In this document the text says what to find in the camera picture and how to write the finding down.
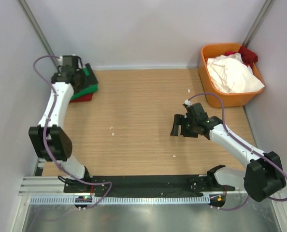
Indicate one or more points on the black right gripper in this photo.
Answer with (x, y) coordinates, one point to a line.
(180, 120)

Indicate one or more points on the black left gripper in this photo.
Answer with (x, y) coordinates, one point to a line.
(90, 79)

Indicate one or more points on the green t-shirt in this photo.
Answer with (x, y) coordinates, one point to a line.
(84, 84)

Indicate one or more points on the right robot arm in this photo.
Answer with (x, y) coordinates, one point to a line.
(263, 175)

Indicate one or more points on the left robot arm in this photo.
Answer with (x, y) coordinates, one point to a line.
(49, 140)

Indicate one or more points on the folded red t-shirt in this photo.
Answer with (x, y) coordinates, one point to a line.
(83, 98)

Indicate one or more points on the orange plastic bin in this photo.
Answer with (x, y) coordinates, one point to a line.
(212, 51)

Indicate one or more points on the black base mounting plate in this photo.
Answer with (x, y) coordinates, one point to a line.
(146, 186)

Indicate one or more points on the white crumpled t-shirt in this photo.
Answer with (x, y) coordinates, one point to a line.
(229, 74)

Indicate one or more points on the dark red t-shirt in bin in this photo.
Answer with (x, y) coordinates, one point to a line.
(248, 57)

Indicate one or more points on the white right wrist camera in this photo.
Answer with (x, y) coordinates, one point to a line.
(187, 103)

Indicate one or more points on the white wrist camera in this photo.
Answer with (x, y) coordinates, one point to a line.
(187, 103)
(70, 60)

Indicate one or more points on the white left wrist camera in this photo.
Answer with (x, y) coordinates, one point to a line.
(70, 60)

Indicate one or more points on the white slotted cable duct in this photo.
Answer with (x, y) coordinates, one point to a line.
(81, 200)

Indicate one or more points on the left aluminium corner post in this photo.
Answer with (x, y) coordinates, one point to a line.
(34, 23)

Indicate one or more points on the aluminium corner post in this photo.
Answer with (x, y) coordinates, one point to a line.
(259, 19)
(34, 23)

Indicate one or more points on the aluminium frame rail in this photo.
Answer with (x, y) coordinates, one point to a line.
(45, 185)

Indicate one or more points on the right aluminium corner post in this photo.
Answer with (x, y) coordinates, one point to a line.
(259, 19)

